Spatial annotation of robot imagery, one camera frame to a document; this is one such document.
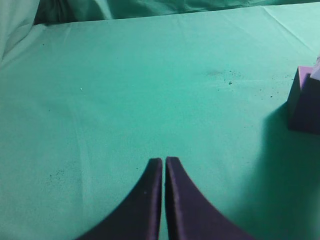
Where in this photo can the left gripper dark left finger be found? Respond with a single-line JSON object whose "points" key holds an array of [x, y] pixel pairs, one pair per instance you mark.
{"points": [[138, 216]]}

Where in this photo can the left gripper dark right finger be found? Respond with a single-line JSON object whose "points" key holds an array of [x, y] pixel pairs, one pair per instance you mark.
{"points": [[189, 215]]}

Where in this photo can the white marbled square pyramid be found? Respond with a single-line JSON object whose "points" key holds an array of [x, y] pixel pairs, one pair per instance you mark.
{"points": [[315, 73]]}

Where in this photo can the purple cube block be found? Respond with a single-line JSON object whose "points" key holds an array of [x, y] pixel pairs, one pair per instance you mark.
{"points": [[303, 102]]}

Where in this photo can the green table cloth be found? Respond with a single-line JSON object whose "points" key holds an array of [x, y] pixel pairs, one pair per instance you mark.
{"points": [[85, 105]]}

